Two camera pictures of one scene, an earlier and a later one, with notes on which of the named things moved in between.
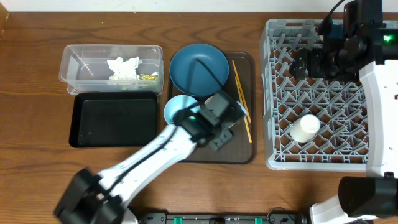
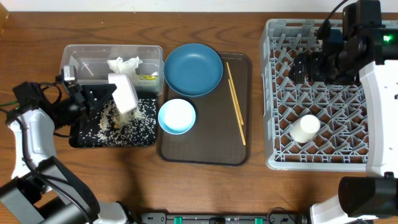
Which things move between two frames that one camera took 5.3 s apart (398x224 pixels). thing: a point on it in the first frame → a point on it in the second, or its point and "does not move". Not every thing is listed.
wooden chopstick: (242, 92) → (235, 93)
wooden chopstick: (242, 92) → (235, 103)
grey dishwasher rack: (341, 106) does not move
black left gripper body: (224, 136) → (81, 104)
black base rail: (272, 218) does not move
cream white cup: (305, 129) does not move
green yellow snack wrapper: (147, 77) does not move
